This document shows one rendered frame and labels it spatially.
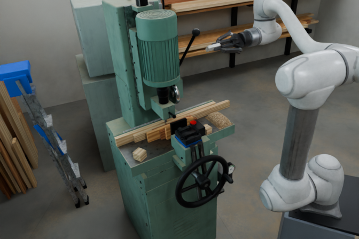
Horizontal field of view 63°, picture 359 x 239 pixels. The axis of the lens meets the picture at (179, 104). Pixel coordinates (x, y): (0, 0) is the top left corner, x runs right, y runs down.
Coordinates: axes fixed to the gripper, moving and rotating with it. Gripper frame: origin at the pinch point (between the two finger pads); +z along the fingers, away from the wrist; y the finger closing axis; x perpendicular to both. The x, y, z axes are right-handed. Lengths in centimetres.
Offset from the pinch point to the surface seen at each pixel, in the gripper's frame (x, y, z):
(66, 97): -248, 113, 47
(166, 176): -40, -42, 34
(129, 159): -32, -28, 49
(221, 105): -35.5, -18.7, -12.2
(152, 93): -28.8, -1.6, 25.8
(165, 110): -23.4, -14.6, 25.5
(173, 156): -30, -35, 29
